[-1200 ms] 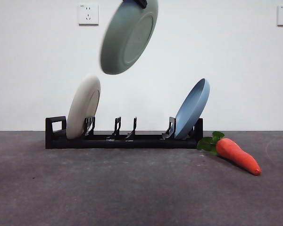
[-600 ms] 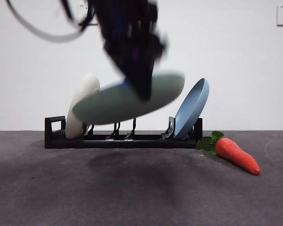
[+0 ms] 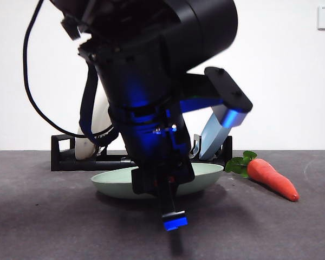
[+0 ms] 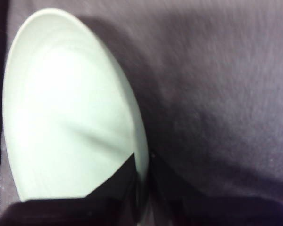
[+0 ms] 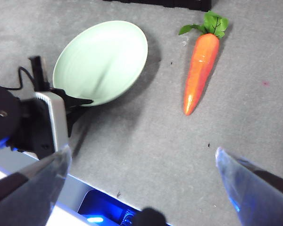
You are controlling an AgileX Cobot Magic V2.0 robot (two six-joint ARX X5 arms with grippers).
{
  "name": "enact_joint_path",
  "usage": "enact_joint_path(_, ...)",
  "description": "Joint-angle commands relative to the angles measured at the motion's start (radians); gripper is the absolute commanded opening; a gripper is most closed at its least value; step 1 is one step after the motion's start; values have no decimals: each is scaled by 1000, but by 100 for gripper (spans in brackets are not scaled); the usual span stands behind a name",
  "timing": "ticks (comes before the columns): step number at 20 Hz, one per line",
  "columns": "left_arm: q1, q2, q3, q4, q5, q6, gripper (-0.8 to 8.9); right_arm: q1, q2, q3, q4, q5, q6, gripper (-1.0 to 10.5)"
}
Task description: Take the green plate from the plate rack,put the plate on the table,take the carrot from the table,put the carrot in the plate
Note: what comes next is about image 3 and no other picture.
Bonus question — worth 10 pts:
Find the green plate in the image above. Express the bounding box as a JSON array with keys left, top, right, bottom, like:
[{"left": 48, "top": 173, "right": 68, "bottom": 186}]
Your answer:
[{"left": 90, "top": 162, "right": 224, "bottom": 200}]

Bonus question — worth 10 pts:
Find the orange carrot with green leaves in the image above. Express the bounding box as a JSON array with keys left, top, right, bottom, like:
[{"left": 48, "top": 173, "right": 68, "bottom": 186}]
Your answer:
[{"left": 224, "top": 151, "right": 300, "bottom": 202}]

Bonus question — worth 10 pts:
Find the blue plate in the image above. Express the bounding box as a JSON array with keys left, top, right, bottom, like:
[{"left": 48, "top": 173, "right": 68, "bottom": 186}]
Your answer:
[{"left": 199, "top": 111, "right": 233, "bottom": 160}]

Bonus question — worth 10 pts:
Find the white plate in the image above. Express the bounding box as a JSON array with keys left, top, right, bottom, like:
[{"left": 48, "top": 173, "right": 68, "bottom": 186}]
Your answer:
[{"left": 75, "top": 81, "right": 115, "bottom": 161}]

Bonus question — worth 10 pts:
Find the black plate rack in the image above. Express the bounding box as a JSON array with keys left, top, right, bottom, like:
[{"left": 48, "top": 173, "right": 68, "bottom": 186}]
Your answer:
[{"left": 50, "top": 134, "right": 233, "bottom": 172}]

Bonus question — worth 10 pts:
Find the thick sleeved black cable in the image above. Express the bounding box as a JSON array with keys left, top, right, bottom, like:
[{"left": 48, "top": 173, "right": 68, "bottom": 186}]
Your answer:
[{"left": 79, "top": 64, "right": 120, "bottom": 148}]

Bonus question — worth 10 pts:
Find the thin black cable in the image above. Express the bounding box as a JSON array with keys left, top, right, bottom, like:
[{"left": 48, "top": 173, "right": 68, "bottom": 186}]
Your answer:
[{"left": 22, "top": 0, "right": 98, "bottom": 143}]

